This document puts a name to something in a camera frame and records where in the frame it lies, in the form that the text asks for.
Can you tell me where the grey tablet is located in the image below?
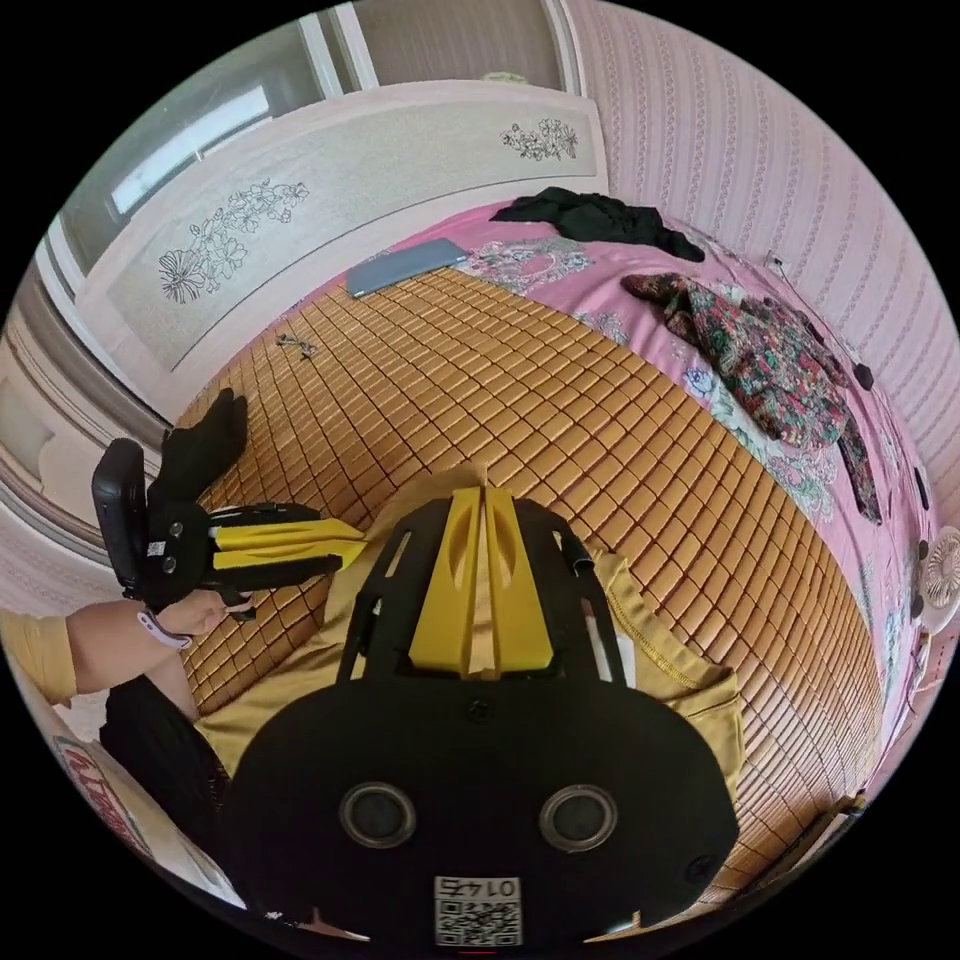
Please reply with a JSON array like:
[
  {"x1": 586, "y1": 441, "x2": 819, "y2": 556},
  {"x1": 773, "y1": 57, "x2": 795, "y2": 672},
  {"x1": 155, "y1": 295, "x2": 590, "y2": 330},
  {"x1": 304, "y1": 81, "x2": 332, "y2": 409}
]
[{"x1": 346, "y1": 237, "x2": 468, "y2": 298}]

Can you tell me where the yellow short sleeve shirt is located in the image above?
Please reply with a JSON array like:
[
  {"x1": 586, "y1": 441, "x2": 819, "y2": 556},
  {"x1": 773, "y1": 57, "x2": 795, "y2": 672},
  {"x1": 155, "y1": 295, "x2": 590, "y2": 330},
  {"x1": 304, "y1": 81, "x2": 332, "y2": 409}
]
[{"x1": 191, "y1": 464, "x2": 748, "y2": 804}]

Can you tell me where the small white fan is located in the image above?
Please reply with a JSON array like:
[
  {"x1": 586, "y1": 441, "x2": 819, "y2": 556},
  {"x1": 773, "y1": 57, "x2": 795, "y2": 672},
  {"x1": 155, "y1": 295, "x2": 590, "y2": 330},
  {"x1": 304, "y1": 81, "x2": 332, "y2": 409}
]
[{"x1": 915, "y1": 524, "x2": 960, "y2": 640}]

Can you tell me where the person's left hand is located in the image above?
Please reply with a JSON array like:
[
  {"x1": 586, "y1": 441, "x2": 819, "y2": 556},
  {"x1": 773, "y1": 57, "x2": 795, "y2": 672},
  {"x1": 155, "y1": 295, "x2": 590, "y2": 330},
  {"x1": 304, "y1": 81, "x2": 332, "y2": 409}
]
[{"x1": 159, "y1": 593, "x2": 254, "y2": 641}]

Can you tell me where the white headboard with flower drawings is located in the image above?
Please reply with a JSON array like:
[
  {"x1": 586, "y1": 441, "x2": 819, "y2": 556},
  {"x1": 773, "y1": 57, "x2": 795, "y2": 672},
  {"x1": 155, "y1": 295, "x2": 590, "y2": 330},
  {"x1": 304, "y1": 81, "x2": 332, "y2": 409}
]
[{"x1": 74, "y1": 93, "x2": 610, "y2": 374}]

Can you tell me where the dark floral garment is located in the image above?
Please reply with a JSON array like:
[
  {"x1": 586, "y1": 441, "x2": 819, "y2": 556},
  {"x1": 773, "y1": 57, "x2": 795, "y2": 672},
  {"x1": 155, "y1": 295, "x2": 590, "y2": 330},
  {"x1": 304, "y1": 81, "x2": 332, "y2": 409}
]
[{"x1": 620, "y1": 271, "x2": 885, "y2": 524}]

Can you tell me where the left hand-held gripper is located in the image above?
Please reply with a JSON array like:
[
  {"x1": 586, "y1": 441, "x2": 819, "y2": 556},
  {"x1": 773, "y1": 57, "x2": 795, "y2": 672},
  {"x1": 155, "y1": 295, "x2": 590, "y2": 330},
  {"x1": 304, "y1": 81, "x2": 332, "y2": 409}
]
[{"x1": 144, "y1": 497, "x2": 370, "y2": 623}]

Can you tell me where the window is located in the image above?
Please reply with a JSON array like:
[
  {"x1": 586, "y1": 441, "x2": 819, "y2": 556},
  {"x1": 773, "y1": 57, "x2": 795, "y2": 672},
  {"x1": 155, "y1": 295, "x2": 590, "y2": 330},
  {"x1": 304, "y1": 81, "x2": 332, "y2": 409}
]
[{"x1": 44, "y1": 0, "x2": 586, "y2": 301}]

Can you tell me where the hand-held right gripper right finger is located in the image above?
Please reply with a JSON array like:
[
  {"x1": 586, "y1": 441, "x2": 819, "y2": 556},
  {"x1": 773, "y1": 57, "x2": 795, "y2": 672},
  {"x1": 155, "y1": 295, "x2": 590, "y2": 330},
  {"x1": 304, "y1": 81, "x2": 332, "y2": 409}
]
[{"x1": 487, "y1": 488, "x2": 559, "y2": 675}]

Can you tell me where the black garment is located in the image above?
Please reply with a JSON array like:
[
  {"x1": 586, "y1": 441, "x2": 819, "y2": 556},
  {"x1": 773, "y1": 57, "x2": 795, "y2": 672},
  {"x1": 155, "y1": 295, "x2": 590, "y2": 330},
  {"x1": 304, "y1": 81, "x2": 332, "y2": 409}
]
[{"x1": 489, "y1": 186, "x2": 707, "y2": 263}]

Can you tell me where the person's left forearm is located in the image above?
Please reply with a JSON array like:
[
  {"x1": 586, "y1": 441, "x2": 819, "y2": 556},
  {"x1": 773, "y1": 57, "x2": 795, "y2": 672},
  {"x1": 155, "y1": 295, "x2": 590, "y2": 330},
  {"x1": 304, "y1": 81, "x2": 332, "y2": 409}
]
[{"x1": 65, "y1": 603, "x2": 193, "y2": 700}]

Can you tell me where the person's body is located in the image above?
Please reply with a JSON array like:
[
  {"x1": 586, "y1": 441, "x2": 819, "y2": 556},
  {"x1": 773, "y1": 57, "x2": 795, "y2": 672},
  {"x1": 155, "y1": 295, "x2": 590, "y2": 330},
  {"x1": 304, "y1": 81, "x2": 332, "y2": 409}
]
[{"x1": 0, "y1": 388, "x2": 253, "y2": 834}]

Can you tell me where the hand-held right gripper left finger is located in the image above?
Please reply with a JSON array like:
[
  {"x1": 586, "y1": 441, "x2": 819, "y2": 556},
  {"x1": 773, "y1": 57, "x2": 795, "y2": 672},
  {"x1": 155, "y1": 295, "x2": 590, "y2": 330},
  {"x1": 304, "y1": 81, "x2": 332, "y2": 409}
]
[{"x1": 408, "y1": 487, "x2": 487, "y2": 674}]

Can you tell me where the bed with woven mat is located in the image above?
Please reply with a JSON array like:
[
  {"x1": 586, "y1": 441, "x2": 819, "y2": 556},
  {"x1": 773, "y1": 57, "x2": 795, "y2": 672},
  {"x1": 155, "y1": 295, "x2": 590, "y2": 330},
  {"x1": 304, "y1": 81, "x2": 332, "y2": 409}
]
[{"x1": 172, "y1": 191, "x2": 939, "y2": 901}]

